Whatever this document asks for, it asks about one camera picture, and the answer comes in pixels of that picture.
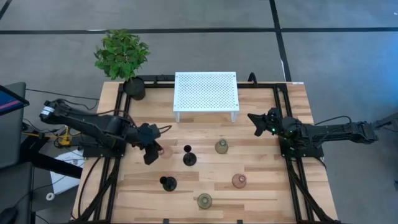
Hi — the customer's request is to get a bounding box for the pink ribbed glass candle holder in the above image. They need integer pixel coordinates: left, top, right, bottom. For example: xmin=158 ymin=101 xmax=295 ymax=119
xmin=159 ymin=144 xmax=174 ymax=159
xmin=231 ymin=173 xmax=248 ymax=189

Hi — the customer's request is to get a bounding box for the computer monitor with blue screen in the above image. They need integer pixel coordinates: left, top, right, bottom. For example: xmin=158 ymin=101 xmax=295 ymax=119
xmin=0 ymin=84 xmax=30 ymax=116

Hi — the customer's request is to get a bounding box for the yellow clamp tool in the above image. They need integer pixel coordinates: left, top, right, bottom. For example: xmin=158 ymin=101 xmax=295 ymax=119
xmin=21 ymin=126 xmax=81 ymax=147

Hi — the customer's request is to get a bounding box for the white paper sheet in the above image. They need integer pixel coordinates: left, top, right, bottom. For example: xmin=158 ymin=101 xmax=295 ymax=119
xmin=49 ymin=149 xmax=85 ymax=195

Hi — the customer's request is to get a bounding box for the short black metal candlestick holder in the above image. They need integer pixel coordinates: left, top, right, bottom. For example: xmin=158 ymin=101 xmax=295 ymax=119
xmin=159 ymin=175 xmax=178 ymax=192

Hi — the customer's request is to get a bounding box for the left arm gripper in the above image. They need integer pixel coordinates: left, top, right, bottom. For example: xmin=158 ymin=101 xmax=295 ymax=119
xmin=126 ymin=123 xmax=163 ymax=166

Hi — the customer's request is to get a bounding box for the grey office cabinet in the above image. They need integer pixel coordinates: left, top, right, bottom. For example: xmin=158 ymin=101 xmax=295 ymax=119
xmin=0 ymin=82 xmax=27 ymax=169

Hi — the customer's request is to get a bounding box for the white perforated metal shelf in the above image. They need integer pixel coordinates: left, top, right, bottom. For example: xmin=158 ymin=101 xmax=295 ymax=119
xmin=173 ymin=72 xmax=240 ymax=123

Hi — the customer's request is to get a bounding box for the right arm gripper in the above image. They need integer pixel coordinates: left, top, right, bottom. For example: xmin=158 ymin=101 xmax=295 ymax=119
xmin=248 ymin=108 xmax=284 ymax=137

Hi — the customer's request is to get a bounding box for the tall black metal candlestick holder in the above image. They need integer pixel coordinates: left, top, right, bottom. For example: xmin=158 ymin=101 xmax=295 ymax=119
xmin=182 ymin=144 xmax=198 ymax=167

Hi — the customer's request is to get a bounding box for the green plant in black pot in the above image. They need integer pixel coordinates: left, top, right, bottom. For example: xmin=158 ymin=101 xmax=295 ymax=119
xmin=94 ymin=29 xmax=151 ymax=101

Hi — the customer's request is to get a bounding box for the black desk leg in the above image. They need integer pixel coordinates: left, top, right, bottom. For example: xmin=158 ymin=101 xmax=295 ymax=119
xmin=20 ymin=133 xmax=83 ymax=180

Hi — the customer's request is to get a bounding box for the clear ribbed glass vase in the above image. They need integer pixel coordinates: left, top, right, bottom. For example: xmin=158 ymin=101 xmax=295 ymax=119
xmin=197 ymin=193 xmax=213 ymax=210

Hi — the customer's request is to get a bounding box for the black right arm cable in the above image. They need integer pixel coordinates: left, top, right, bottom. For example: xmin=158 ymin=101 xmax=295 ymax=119
xmin=313 ymin=115 xmax=353 ymax=127

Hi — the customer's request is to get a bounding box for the black aluminium table frame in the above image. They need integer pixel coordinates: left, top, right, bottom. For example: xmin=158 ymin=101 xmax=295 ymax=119
xmin=74 ymin=74 xmax=340 ymax=224

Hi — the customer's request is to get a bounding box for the green ribbed glass candle holder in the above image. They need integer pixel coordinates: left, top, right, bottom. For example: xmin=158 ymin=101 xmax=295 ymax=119
xmin=215 ymin=138 xmax=229 ymax=155

